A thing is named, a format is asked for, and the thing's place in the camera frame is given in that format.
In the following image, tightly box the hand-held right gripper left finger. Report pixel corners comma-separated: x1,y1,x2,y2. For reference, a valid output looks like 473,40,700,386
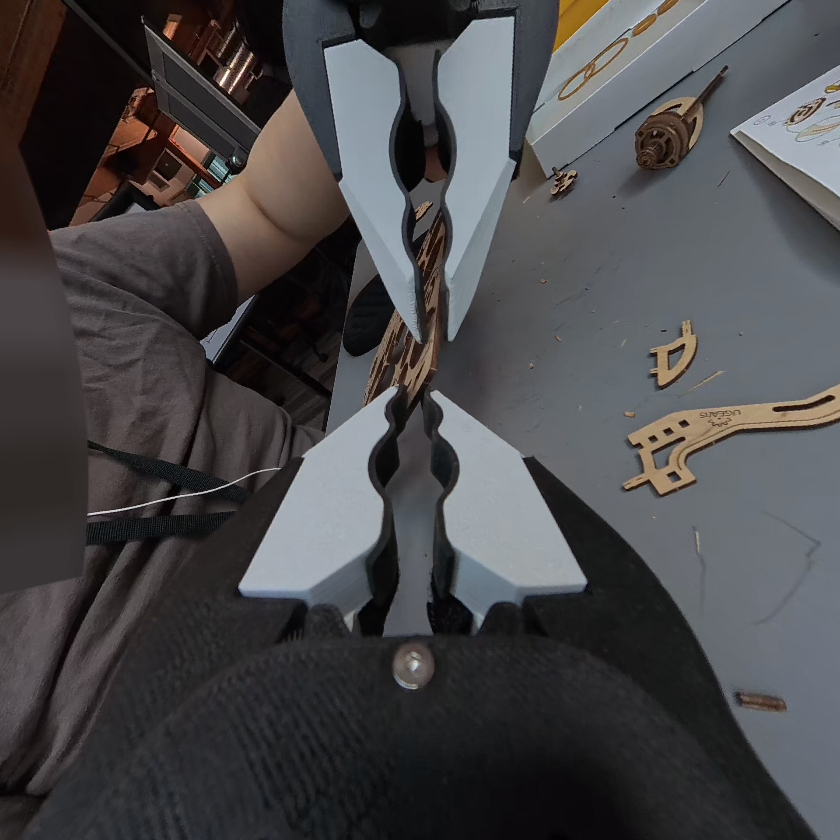
239,387,403,635

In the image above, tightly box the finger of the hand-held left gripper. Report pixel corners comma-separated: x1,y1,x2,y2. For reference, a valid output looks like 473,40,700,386
325,41,422,341
437,16,517,342

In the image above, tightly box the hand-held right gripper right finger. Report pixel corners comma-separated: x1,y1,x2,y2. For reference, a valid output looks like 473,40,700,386
430,390,588,635

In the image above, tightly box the laser-cut plywood parts sheet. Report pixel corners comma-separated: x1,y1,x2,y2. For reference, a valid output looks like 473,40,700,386
363,200,455,422

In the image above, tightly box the person's left forearm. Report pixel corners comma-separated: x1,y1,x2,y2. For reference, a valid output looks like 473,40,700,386
197,88,352,299

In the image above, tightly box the white model kit box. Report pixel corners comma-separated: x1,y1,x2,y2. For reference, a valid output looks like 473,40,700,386
525,0,791,179

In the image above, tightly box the yellow box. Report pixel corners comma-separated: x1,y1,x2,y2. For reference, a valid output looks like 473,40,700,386
553,0,593,55

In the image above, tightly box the round wooden gear assembly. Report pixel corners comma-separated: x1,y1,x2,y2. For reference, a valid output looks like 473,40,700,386
633,64,731,173

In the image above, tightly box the black mesh object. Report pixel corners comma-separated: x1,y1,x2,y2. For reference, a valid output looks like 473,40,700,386
343,274,396,359

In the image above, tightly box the person's grey shirt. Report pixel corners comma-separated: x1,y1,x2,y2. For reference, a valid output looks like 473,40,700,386
0,200,329,798

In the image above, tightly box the white instruction booklet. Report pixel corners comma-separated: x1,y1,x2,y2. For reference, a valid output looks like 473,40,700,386
730,64,840,232

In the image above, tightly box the grey metal shelf frame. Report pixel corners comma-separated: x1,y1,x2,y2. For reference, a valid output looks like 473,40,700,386
142,18,265,161

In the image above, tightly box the thin white cord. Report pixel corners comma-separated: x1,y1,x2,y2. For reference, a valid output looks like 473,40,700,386
87,466,290,517

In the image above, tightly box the black webbing strap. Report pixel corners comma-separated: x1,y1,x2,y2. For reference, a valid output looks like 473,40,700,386
87,441,253,546

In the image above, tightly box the curved wooden bracket part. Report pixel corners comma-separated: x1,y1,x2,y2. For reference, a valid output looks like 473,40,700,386
650,319,700,389

